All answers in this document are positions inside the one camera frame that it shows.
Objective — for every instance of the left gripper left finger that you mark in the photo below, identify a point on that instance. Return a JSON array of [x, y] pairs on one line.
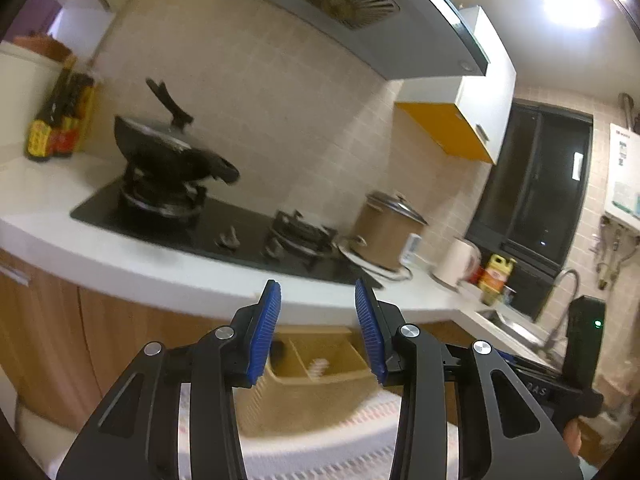
[[133, 433]]

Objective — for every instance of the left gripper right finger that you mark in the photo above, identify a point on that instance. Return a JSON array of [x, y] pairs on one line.
[[503, 432]]

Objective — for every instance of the person's right hand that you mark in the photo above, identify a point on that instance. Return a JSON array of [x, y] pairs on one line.
[[572, 436]]

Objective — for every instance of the steel sink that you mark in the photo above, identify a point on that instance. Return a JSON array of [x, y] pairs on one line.
[[525, 332]]

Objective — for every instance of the yellow oil bottle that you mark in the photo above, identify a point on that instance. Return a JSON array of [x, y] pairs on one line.
[[495, 275]]

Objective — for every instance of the striped woven table cloth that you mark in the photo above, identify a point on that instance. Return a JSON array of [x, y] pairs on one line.
[[361, 447]]

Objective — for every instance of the white electric kettle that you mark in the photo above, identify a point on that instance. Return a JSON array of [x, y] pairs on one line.
[[460, 262]]

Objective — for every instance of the beige plastic utensil basket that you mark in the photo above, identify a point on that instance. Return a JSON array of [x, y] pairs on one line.
[[315, 378]]

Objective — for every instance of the dark window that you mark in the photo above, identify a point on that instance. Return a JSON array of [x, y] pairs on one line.
[[533, 198]]

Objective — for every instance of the white water heater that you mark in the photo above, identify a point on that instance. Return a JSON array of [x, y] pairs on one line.
[[622, 185]]

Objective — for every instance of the black gas stove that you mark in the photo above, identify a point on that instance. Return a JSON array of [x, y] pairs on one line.
[[222, 232]]

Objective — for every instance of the brown rice cooker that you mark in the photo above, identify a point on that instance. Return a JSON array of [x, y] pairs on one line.
[[386, 230]]

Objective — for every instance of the black wok with lid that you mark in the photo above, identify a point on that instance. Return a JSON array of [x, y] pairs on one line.
[[164, 149]]

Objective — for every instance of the red label sauce bottle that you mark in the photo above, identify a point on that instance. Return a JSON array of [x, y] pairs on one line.
[[74, 111]]

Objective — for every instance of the soy sauce bottle dark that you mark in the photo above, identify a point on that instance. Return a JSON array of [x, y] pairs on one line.
[[41, 133]]

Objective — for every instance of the range hood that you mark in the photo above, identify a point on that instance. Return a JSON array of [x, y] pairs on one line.
[[399, 39]]

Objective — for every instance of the white yellow wall cabinet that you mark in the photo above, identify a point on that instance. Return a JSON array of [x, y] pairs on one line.
[[467, 115]]

